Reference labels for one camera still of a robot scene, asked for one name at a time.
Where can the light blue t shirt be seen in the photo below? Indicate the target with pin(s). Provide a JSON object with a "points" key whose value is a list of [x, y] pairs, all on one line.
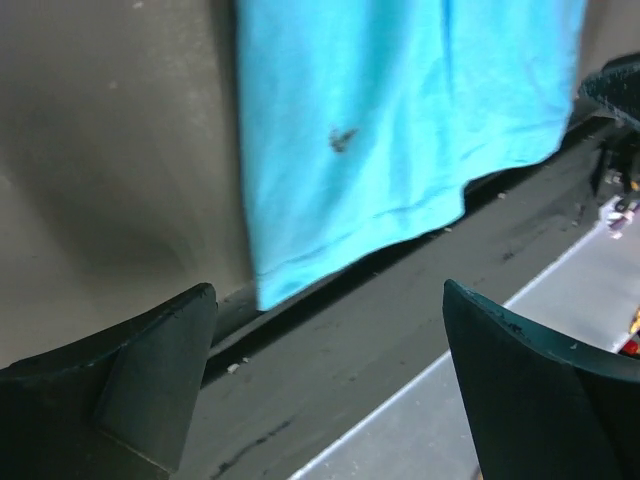
{"points": [[362, 122]]}

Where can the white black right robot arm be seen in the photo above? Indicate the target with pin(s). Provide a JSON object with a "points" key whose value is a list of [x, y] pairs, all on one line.
{"points": [[615, 89]]}

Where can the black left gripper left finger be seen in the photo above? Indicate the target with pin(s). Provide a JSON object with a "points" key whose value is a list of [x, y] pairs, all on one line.
{"points": [[115, 405]]}

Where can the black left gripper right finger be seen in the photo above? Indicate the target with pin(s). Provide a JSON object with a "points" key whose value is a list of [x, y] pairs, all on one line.
{"points": [[540, 404]]}

